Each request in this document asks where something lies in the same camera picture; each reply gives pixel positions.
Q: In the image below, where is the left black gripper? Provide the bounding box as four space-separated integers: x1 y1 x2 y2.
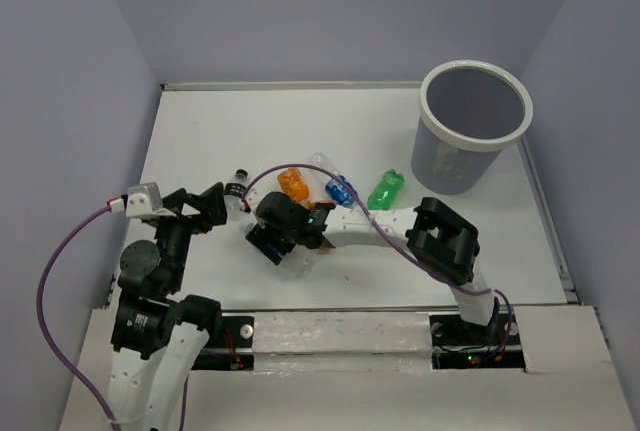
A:
153 179 227 289

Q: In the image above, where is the large blue-label clear bottle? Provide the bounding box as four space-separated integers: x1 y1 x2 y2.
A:
243 223 315 282

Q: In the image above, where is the small black-capped clear bottle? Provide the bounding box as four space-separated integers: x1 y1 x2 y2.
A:
224 169 248 220

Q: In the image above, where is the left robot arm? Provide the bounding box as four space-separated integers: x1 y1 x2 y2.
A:
107 183 227 430

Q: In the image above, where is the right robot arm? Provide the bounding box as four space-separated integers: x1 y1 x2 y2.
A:
245 192 499 343

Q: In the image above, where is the grey bin with white rim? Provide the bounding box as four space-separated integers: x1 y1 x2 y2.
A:
411 60 534 195

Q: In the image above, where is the orange juice bottle rear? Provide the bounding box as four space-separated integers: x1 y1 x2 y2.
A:
277 167 310 207

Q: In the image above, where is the green plastic bottle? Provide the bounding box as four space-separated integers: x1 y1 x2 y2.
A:
367 169 405 210

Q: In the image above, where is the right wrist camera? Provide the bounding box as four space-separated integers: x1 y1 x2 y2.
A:
241 189 263 214

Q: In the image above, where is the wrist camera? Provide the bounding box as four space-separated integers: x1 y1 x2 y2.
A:
106 183 162 218
241 189 263 214

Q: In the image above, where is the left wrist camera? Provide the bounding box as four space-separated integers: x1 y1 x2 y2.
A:
106 183 162 218

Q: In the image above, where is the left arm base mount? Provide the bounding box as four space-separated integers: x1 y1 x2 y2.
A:
192 313 255 372

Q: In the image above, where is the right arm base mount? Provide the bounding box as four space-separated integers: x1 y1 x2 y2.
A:
429 313 526 371

